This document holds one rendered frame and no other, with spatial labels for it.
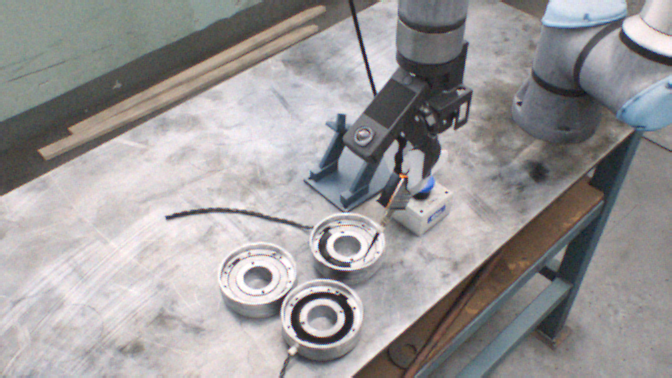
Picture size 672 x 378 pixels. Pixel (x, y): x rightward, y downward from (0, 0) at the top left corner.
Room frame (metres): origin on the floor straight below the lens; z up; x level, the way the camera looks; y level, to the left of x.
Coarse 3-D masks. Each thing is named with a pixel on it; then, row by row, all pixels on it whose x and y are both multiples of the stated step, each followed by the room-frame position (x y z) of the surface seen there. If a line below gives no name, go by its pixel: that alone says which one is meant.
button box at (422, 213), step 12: (432, 192) 0.72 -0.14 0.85; (444, 192) 0.72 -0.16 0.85; (408, 204) 0.70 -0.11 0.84; (420, 204) 0.70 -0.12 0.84; (432, 204) 0.70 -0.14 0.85; (444, 204) 0.71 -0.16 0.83; (396, 216) 0.71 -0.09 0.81; (408, 216) 0.69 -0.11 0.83; (420, 216) 0.68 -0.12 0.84; (432, 216) 0.69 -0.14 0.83; (444, 216) 0.71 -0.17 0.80; (408, 228) 0.69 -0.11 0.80; (420, 228) 0.68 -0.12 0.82
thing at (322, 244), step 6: (324, 234) 0.65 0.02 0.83; (330, 234) 0.65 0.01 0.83; (324, 240) 0.64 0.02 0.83; (318, 246) 0.63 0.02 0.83; (324, 246) 0.63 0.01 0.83; (324, 252) 0.62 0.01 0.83; (324, 258) 0.61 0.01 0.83; (330, 258) 0.61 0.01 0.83; (330, 264) 0.60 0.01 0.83; (336, 264) 0.60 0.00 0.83; (342, 264) 0.60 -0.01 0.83; (348, 264) 0.60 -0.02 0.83
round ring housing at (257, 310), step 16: (240, 256) 0.61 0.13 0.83; (272, 256) 0.61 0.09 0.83; (288, 256) 0.61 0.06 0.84; (224, 272) 0.59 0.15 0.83; (240, 272) 0.59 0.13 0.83; (256, 272) 0.60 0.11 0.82; (272, 272) 0.59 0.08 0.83; (288, 272) 0.59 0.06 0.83; (224, 288) 0.55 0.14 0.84; (240, 288) 0.56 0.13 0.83; (272, 288) 0.56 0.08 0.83; (288, 288) 0.55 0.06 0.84; (240, 304) 0.53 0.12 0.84; (256, 304) 0.53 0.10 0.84; (272, 304) 0.53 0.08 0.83
